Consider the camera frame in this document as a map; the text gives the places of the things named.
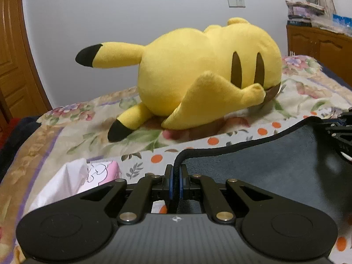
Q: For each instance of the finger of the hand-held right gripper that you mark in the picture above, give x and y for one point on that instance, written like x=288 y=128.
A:
x=339 y=140
x=343 y=119

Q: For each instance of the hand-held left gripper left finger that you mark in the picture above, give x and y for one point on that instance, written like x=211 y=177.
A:
x=170 y=183

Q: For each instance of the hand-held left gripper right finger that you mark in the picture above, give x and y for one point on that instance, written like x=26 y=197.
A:
x=181 y=183

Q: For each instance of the dark grey towel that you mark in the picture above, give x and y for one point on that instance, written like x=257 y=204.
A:
x=247 y=165

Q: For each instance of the white pink cloth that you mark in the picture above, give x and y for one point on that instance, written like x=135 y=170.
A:
x=101 y=172

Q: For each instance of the wooden cabinet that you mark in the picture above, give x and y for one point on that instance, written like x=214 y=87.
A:
x=316 y=44

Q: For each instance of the blue plastic packet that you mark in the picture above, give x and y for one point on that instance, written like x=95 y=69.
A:
x=342 y=23

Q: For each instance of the floral bed sheet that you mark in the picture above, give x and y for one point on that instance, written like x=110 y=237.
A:
x=82 y=134

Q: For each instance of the yellow plush toy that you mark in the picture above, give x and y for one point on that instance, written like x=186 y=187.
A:
x=192 y=68

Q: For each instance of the stack of books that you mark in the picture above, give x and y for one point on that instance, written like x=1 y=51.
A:
x=302 y=12

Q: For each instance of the dark blue blanket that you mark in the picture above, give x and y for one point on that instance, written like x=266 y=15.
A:
x=16 y=140

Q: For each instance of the red cloth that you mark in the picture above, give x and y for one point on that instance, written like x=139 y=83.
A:
x=7 y=132

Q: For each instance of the wooden door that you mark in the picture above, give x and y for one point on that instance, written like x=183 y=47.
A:
x=13 y=49

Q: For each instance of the white wall switch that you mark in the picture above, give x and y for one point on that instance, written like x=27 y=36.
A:
x=236 y=2

